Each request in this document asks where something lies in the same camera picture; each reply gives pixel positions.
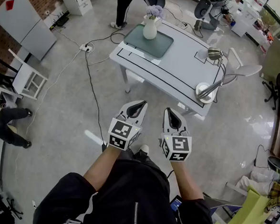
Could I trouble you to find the person's right forearm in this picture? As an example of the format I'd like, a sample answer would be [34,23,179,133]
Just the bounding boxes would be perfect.
[168,159,207,202]

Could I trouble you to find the white refrigerator with red diamond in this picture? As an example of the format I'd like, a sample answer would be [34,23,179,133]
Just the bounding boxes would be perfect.
[0,0,60,63]

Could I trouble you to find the silver desk lamp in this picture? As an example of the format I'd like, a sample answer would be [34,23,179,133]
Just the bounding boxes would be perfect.
[194,46,228,105]

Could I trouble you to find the person's white shoe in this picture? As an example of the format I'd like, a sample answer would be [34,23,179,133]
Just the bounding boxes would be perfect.
[136,143,151,156]

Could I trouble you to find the white low cabinet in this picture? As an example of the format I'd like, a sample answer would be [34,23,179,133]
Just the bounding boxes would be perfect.
[229,0,276,49]

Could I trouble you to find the white ladder shelf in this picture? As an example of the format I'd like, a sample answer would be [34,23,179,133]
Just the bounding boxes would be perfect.
[0,81,25,112]

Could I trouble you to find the black router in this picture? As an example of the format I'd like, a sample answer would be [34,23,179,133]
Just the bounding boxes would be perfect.
[52,10,71,29]

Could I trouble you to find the white curved-back chair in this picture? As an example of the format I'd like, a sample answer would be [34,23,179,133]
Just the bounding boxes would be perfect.
[219,46,264,89]

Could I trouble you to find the white slatted wooden chair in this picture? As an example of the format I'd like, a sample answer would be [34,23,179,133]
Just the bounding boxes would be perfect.
[4,48,51,101]

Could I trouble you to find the yellow-green paper bag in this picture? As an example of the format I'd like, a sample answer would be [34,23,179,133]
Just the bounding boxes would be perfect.
[214,183,273,224]

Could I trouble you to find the black device with blue screen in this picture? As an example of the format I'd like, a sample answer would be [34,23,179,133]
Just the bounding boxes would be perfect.
[168,194,184,213]

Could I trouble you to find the white table with black lines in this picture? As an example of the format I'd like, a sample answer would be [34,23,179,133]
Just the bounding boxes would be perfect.
[105,15,231,119]

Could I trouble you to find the white vase with purple flowers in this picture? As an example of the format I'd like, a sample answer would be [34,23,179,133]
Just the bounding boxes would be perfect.
[142,4,166,41]

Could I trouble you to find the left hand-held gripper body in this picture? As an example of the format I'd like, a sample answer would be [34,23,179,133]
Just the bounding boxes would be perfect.
[106,112,145,153]

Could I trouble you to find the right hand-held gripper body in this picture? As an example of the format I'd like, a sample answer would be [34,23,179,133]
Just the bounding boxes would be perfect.
[158,128,194,163]

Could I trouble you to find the black cable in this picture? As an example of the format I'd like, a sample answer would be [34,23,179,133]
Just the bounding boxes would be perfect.
[78,49,115,147]

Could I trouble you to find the plaid cloth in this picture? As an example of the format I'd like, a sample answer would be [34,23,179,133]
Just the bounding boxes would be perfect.
[266,178,280,208]

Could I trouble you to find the grey-beige board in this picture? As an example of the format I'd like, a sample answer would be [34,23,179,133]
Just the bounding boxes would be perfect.
[259,36,280,84]

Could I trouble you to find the person's left forearm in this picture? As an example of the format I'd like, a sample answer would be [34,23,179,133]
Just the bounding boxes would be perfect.
[82,141,130,194]

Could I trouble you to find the person's black jacket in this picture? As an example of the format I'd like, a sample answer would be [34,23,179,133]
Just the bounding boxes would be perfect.
[33,143,225,224]

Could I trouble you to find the white plastic bags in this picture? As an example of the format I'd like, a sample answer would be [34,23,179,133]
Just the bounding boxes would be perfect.
[234,170,280,197]

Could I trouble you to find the white cable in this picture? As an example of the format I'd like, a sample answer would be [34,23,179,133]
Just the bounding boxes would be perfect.
[12,43,84,184]

